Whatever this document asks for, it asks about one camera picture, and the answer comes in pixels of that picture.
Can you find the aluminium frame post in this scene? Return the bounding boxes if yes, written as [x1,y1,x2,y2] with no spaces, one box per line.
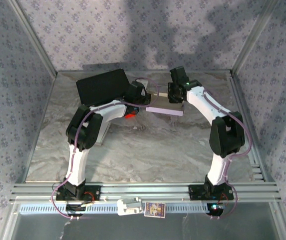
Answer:
[7,0,58,77]
[230,0,281,76]

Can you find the white cardboard paper box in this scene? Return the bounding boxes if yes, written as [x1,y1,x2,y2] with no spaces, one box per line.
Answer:
[96,117,112,147]

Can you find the slotted grey cable duct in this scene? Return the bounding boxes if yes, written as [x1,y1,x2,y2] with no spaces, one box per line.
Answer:
[19,202,225,215]

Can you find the lavender cardboard paper box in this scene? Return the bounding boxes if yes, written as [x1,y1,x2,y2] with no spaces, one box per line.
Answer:
[145,92,186,118]

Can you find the white plastic bracket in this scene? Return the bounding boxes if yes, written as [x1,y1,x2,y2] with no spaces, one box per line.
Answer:
[117,196,143,216]

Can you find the aluminium front rail beam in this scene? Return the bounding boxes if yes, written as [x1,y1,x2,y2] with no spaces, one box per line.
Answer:
[10,182,282,203]

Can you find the black controller board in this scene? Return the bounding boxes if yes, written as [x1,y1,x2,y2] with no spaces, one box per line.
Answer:
[65,203,87,217]
[206,202,225,216]

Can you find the black briefcase with chrome handle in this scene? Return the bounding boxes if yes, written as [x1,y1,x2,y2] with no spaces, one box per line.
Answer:
[75,68,131,107]

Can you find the colourful picture card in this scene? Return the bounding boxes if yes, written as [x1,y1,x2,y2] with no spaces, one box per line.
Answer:
[144,201,166,218]

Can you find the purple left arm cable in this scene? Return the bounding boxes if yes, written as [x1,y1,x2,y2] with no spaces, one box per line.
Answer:
[51,77,160,221]

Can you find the aluminium frame side rail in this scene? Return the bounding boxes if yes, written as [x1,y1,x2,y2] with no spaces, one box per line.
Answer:
[231,71,286,240]
[1,72,58,240]

